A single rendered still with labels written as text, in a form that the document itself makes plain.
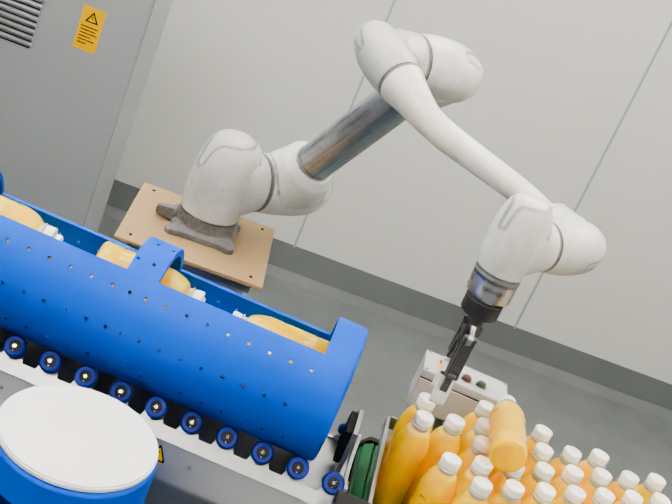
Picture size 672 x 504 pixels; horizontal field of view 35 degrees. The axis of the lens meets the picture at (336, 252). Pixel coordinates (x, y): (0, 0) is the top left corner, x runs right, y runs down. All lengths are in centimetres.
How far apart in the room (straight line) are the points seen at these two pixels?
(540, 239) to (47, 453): 93
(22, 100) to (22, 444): 208
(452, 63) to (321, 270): 289
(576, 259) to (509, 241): 17
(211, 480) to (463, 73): 102
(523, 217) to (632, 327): 354
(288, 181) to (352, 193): 231
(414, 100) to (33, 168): 191
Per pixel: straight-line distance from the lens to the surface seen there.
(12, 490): 184
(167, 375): 208
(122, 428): 194
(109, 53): 365
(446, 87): 240
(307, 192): 275
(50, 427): 190
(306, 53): 486
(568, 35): 491
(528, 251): 198
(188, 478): 218
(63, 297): 208
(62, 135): 377
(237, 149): 267
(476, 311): 204
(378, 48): 230
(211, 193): 269
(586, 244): 210
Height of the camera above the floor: 215
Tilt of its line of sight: 22 degrees down
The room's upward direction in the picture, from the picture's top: 23 degrees clockwise
